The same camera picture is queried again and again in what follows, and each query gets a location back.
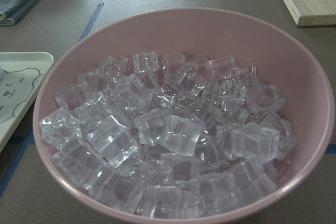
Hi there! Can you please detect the pink bowl of ice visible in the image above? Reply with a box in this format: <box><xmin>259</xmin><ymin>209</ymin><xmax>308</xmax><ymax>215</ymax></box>
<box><xmin>33</xmin><ymin>8</ymin><xmax>335</xmax><ymax>223</ymax></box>

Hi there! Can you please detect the cream serving tray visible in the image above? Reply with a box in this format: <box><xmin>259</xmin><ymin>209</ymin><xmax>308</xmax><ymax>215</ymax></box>
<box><xmin>1</xmin><ymin>52</ymin><xmax>55</xmax><ymax>150</ymax></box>

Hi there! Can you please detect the dark folded cloth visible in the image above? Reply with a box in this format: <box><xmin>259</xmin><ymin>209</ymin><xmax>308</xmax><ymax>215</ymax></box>
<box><xmin>1</xmin><ymin>0</ymin><xmax>38</xmax><ymax>27</ymax></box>

